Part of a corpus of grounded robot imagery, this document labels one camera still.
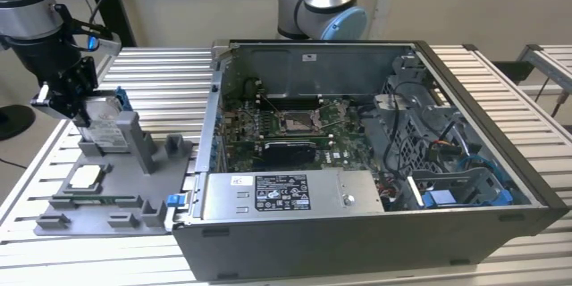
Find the hard disk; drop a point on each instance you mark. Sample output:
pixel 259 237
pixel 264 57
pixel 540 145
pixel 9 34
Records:
pixel 107 128

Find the grey disk bay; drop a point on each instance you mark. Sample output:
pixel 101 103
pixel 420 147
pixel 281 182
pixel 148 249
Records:
pixel 401 132

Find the black round stand foot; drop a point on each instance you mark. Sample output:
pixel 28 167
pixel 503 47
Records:
pixel 15 122

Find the silver CPU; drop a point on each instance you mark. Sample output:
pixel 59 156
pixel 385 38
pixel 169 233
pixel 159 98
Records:
pixel 87 177

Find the green RAM stick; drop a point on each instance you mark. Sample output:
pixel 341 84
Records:
pixel 103 199

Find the grey parts rack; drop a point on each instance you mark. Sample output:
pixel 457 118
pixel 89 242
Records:
pixel 129 192

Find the blue case latch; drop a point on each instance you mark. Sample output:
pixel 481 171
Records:
pixel 175 199

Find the thin locking lever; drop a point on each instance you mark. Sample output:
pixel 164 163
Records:
pixel 269 102

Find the black RAM slot bank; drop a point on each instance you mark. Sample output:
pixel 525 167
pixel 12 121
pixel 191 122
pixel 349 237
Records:
pixel 291 102

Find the silver power supply unit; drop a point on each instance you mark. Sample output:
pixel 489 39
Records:
pixel 223 199

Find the CPU socket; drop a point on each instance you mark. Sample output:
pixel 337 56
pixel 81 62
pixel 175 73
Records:
pixel 297 122

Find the black graphics card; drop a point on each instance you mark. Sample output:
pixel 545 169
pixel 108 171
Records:
pixel 288 155

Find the green motherboard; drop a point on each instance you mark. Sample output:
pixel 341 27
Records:
pixel 348 152

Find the open grey PC case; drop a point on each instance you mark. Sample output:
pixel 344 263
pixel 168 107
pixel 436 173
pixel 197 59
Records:
pixel 312 249

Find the blue carrier in bay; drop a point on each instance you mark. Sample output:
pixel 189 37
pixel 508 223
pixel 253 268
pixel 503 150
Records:
pixel 440 197

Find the aluminium side table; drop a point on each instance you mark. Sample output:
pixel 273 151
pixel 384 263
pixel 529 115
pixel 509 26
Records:
pixel 549 55

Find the small silver wrist camera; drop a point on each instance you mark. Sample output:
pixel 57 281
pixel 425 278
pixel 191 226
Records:
pixel 40 102

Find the black upright post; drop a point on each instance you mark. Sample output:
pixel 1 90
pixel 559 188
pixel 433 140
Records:
pixel 113 14

